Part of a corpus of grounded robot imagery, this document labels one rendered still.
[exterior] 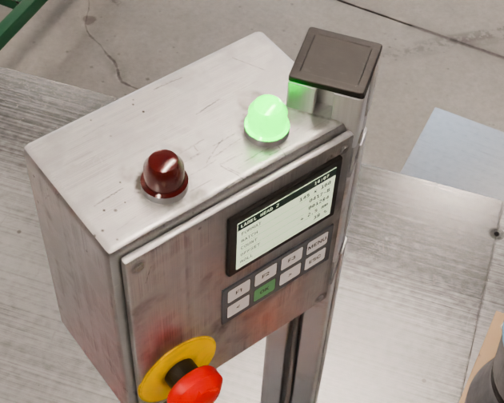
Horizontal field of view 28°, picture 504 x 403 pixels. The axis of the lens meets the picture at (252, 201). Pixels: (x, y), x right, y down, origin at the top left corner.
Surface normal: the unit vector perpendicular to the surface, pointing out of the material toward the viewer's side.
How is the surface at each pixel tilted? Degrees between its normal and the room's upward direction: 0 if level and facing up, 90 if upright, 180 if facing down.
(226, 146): 0
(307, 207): 90
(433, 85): 0
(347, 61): 0
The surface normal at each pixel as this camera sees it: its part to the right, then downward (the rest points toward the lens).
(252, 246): 0.60, 0.65
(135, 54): 0.04, -0.62
